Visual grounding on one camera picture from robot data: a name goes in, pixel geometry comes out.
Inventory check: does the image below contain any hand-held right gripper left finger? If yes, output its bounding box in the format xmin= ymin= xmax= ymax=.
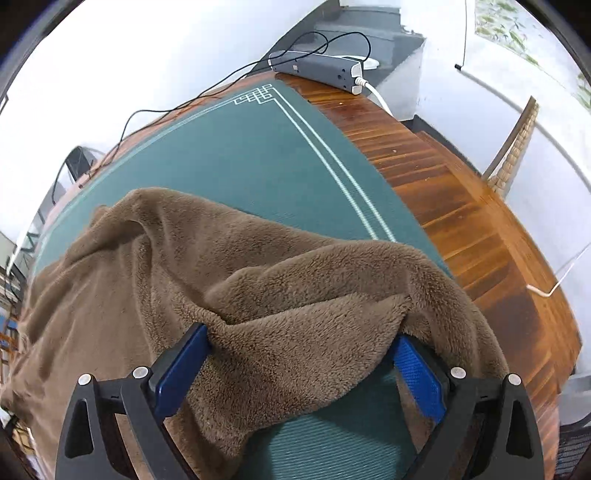
xmin=55 ymin=323 xmax=213 ymax=480

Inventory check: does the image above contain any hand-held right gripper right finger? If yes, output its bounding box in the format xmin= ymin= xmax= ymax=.
xmin=392 ymin=333 xmax=546 ymax=480

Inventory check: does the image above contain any brown fleece garment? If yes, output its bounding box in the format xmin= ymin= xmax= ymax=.
xmin=0 ymin=187 xmax=511 ymax=480

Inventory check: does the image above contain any white folding table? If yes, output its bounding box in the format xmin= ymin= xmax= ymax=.
xmin=7 ymin=203 xmax=52 ymax=282

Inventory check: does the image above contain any green table mat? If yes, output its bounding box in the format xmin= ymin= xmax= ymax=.
xmin=32 ymin=83 xmax=455 ymax=480

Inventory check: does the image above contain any black mesh chair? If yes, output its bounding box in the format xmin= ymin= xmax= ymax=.
xmin=52 ymin=145 xmax=108 ymax=205

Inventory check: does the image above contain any wooden woven back chair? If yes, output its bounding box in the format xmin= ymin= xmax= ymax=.
xmin=481 ymin=96 xmax=540 ymax=200

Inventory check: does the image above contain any grey power strip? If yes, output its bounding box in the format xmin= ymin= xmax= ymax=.
xmin=268 ymin=50 xmax=365 ymax=95

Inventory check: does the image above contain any thin white cable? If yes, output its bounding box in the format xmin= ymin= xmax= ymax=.
xmin=527 ymin=242 xmax=591 ymax=297

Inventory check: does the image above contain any black cable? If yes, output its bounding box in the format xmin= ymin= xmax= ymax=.
xmin=111 ymin=31 xmax=374 ymax=153

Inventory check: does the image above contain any white power cable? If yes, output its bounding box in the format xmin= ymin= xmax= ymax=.
xmin=355 ymin=76 xmax=394 ymax=116

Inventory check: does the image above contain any thin hanging cord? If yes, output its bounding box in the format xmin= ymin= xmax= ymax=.
xmin=455 ymin=0 xmax=469 ymax=72

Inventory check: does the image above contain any landscape wall scroll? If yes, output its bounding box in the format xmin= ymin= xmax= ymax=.
xmin=475 ymin=0 xmax=591 ymax=109

